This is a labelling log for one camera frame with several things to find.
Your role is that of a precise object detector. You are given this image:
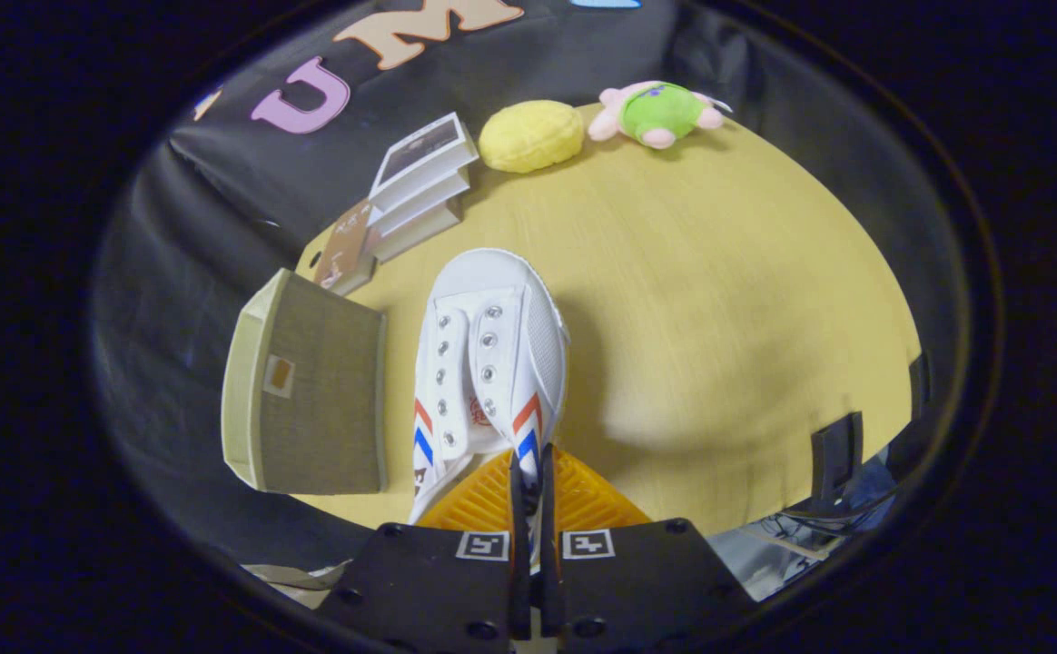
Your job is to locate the white portrait cover book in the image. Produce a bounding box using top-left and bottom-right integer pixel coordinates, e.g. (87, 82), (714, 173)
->
(370, 112), (479, 214)

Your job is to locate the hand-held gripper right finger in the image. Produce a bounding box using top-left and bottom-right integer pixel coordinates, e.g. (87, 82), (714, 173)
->
(538, 445), (758, 654)

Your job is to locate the grey fabric storage box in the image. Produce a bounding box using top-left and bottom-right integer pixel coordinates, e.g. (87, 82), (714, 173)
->
(222, 268), (390, 496)

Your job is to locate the pale pink cover book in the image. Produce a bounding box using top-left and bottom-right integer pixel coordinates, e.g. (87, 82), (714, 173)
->
(370, 200), (463, 264)

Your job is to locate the black cable bundle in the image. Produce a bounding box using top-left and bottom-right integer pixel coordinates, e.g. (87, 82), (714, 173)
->
(760, 490), (897, 550)

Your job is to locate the pink and green plush toy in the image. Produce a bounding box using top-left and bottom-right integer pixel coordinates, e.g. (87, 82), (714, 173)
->
(588, 80), (731, 151)

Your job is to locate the black table clamp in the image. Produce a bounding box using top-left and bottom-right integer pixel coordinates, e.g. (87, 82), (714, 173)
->
(810, 411), (864, 505)

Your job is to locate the white striped canvas shoe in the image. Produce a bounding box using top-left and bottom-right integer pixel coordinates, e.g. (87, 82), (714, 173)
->
(408, 248), (571, 573)

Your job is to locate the yellow plush bun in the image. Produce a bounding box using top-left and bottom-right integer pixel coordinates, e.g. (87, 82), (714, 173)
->
(479, 100), (586, 173)

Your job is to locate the brown cover book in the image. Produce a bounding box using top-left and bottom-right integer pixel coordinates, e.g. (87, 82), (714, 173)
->
(313, 200), (377, 298)

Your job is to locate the white paperback book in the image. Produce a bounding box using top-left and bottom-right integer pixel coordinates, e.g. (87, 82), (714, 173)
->
(367, 168), (472, 239)

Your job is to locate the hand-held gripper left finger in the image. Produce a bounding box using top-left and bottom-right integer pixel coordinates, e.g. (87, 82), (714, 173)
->
(315, 450), (534, 654)

